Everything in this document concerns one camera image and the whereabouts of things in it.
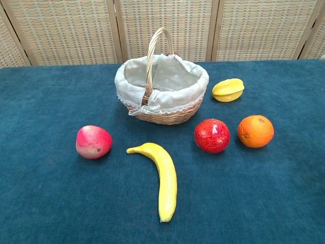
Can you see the wicker basket with cloth lining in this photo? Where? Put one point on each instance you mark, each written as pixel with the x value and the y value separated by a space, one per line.
pixel 165 101

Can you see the red pomegranate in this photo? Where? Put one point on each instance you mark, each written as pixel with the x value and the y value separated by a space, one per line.
pixel 212 136

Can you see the yellow banana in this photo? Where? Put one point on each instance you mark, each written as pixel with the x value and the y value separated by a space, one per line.
pixel 166 175

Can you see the red and yellow mango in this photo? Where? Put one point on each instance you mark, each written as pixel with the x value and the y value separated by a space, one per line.
pixel 93 141

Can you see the yellow star fruit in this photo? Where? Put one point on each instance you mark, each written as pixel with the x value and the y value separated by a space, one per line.
pixel 227 90

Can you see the orange fruit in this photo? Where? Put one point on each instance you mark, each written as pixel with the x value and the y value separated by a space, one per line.
pixel 255 131

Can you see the blue table cloth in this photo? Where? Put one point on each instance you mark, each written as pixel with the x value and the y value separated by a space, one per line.
pixel 76 198

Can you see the woven folding screen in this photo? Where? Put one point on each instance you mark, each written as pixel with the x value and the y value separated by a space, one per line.
pixel 71 30

